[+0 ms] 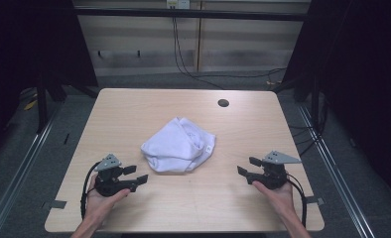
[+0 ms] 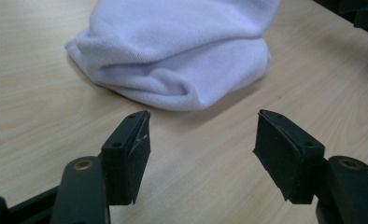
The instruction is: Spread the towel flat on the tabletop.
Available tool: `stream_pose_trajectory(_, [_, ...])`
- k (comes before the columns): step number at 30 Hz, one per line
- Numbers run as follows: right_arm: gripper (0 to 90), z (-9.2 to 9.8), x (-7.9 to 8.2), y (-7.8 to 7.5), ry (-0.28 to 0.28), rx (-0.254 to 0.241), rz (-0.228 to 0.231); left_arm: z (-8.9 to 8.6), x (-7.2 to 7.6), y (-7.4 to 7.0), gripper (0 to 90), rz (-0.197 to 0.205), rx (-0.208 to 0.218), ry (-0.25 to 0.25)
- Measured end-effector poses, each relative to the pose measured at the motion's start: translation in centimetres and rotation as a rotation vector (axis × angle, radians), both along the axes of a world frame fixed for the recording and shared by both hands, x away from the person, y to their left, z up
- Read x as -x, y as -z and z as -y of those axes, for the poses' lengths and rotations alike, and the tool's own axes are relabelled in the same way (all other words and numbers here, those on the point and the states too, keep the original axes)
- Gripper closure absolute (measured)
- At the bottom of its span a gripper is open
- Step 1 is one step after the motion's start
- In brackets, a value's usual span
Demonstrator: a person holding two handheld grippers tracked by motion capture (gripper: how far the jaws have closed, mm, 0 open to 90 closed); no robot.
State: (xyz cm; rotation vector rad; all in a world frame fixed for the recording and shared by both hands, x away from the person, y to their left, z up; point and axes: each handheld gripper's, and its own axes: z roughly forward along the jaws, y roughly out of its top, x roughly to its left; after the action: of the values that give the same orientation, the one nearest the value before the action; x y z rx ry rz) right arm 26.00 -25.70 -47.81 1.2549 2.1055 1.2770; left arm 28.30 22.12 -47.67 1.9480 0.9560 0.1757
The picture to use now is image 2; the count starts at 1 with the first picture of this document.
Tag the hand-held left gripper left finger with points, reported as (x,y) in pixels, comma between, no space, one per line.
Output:
(123,161)

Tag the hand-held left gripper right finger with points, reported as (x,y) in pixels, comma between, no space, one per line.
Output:
(285,155)

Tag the white patterned cloth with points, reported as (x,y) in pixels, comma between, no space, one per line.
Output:
(179,56)

